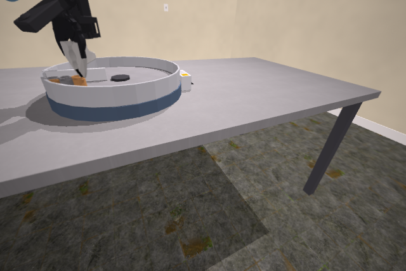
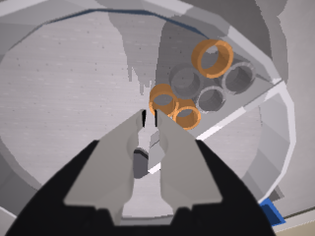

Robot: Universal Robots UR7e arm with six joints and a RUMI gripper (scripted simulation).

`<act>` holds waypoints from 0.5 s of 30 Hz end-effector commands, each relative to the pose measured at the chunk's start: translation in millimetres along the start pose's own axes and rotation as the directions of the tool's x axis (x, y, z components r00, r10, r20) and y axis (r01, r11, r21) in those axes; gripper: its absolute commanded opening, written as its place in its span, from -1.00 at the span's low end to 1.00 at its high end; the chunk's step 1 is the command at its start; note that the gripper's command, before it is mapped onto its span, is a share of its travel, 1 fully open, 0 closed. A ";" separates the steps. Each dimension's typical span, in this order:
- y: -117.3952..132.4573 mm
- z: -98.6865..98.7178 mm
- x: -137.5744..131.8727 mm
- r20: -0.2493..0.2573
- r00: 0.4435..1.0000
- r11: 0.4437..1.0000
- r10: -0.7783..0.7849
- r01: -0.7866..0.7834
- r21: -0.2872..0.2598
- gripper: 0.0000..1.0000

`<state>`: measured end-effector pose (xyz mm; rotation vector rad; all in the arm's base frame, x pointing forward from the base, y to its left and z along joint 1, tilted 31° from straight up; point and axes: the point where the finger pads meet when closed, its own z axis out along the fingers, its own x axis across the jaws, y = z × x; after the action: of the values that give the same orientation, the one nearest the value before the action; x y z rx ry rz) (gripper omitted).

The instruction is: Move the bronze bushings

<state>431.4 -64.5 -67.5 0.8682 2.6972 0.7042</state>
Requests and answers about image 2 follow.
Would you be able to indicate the bronze bushing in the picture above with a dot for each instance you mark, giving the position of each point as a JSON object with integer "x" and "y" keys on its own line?
{"x": 192, "y": 120}
{"x": 223, "y": 63}
{"x": 168, "y": 109}

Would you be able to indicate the grey metal ring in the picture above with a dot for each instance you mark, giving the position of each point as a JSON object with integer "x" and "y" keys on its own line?
{"x": 213, "y": 104}
{"x": 244, "y": 80}
{"x": 193, "y": 89}

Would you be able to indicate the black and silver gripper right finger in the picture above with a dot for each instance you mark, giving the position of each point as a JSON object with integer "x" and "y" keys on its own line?
{"x": 193, "y": 176}

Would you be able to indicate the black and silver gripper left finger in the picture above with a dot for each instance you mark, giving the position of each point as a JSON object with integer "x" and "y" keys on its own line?
{"x": 99, "y": 176}

